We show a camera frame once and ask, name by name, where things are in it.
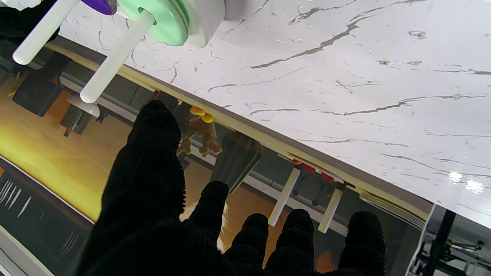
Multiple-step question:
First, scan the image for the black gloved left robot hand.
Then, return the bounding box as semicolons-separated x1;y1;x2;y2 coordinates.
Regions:
75;100;388;276

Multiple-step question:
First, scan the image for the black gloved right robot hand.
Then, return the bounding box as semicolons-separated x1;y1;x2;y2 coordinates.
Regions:
0;0;60;44

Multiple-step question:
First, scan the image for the medium blue ring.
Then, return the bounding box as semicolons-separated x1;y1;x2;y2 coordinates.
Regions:
81;0;118;16

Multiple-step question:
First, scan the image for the white Hanoi tower base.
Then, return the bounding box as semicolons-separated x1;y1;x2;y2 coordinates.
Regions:
12;0;227;104

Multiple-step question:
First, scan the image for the dark angular box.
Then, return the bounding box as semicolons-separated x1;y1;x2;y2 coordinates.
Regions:
12;52;71;117

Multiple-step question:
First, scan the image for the tall white candle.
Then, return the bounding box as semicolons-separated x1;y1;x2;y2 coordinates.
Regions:
269;168;301;227

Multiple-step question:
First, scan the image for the tray with red pieces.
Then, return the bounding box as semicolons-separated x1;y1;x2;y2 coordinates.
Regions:
278;153;346;184

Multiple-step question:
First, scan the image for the short white candle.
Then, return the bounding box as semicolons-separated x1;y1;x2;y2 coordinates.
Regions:
318;188;343;233

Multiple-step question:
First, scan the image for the stack of plates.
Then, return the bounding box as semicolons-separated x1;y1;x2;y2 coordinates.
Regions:
359;190;426;230

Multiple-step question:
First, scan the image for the black tripod stand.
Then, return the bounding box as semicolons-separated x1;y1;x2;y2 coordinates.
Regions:
416;209;491;276

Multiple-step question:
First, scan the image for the large green ring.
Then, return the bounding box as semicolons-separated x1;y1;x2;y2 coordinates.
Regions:
117;0;190;47

